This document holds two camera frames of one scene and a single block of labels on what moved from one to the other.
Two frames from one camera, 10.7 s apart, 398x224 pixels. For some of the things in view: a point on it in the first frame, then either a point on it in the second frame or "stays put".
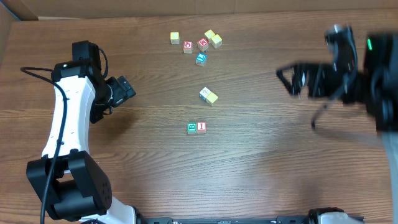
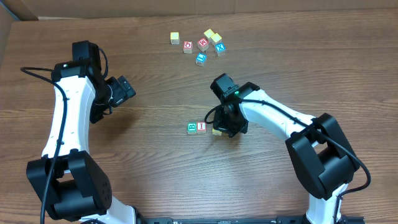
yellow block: [217, 41] stays put
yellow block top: [209, 33] stays put
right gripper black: [318, 73] → [220, 123]
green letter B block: [192, 127] stays put
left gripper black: [122, 88] stays put
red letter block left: [188, 47] stays put
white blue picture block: [204, 93] → [220, 48]
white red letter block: [201, 127] stays put
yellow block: [211, 98] → [216, 132]
